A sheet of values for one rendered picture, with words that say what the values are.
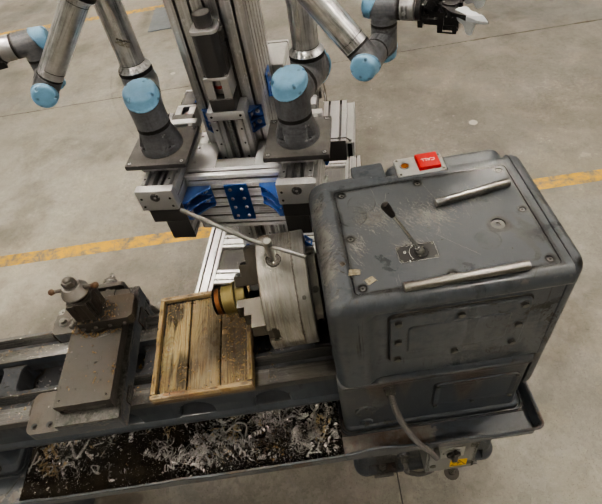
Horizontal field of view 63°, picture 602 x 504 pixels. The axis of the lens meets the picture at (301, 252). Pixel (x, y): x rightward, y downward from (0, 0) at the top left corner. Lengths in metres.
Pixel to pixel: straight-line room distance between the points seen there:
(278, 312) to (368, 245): 0.28
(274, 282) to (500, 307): 0.54
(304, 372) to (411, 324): 0.40
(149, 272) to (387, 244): 2.09
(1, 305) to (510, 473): 2.87
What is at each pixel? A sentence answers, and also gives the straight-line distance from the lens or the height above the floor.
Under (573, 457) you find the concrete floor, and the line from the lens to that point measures 2.40.
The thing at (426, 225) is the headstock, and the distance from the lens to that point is 1.25.
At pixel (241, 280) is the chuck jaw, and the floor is 1.13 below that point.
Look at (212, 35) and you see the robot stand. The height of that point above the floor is 1.51.
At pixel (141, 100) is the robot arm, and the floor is 1.37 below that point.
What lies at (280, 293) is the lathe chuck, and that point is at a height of 1.20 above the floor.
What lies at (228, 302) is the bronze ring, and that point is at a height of 1.10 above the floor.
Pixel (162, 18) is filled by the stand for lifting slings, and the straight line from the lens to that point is 6.19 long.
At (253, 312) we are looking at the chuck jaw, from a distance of 1.30.
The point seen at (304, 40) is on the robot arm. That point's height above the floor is 1.45.
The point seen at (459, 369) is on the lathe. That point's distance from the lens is 1.47.
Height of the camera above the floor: 2.15
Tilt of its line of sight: 48 degrees down
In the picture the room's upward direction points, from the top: 12 degrees counter-clockwise
